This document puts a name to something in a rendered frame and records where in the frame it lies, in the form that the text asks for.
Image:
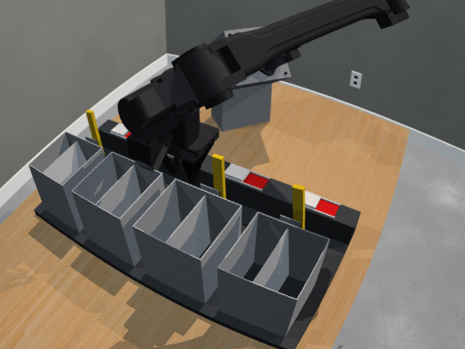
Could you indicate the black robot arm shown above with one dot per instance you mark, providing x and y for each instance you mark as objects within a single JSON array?
[{"x": 214, "y": 68}]

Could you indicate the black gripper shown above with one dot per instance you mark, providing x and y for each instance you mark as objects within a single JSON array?
[{"x": 193, "y": 157}]

